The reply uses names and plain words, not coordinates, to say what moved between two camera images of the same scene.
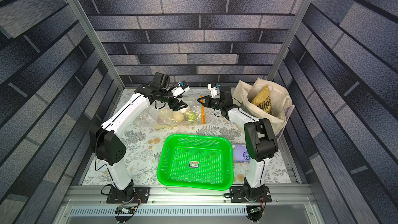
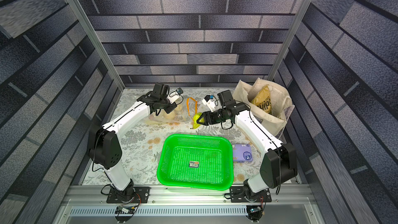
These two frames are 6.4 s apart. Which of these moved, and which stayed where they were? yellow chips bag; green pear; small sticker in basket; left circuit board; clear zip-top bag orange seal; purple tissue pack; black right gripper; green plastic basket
Moved: green pear; black right gripper; clear zip-top bag orange seal
Stayed: purple tissue pack; small sticker in basket; green plastic basket; yellow chips bag; left circuit board
